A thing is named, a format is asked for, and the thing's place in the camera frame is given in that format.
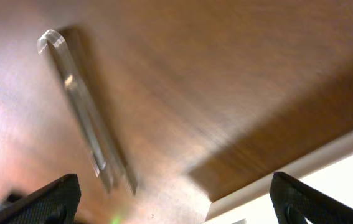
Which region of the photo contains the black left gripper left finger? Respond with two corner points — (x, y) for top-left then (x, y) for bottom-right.
(0, 174), (82, 224)

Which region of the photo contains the white plastic cutlery tray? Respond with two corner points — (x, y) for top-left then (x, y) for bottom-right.
(205, 131), (353, 224)

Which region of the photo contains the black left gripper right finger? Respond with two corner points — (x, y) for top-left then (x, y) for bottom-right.
(270, 172), (353, 224)

